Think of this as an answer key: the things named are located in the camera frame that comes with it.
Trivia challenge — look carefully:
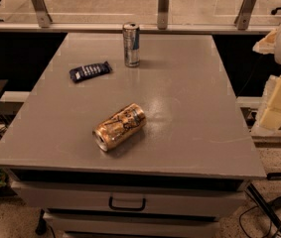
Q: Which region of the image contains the silver blue redbull can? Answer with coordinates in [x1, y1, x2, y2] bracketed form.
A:
[122, 22, 140, 67]

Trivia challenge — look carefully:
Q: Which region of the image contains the dark blue snack wrapper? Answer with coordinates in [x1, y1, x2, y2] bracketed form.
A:
[70, 61, 112, 83]

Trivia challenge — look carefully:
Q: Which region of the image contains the right metal railing bracket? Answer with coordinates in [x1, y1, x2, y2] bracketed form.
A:
[234, 0, 257, 30]

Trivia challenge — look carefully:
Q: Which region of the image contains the black tripod leg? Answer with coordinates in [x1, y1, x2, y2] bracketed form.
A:
[247, 183, 281, 234]

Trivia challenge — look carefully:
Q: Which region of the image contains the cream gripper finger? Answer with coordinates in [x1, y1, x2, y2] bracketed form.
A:
[258, 75, 281, 131]
[252, 29, 277, 55]

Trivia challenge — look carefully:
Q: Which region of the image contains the black floor cable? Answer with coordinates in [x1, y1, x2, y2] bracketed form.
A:
[238, 156, 281, 238]

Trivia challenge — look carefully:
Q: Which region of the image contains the grey drawer cabinet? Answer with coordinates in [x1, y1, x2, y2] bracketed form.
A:
[0, 34, 265, 238]

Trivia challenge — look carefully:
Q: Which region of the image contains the metal railing bracket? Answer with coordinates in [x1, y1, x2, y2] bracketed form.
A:
[31, 0, 52, 28]
[157, 0, 170, 30]
[234, 0, 257, 30]

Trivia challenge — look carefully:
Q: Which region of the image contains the gold crushed soda can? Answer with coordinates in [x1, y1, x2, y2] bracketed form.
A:
[92, 103, 147, 152]

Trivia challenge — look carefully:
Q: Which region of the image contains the black drawer handle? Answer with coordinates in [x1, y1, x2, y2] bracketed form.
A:
[108, 196, 146, 212]

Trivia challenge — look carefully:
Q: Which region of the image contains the left metal railing bracket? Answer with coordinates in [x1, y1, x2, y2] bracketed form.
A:
[31, 0, 52, 28]

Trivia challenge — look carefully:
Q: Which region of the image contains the middle metal railing bracket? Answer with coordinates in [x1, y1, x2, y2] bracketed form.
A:
[157, 0, 170, 30]

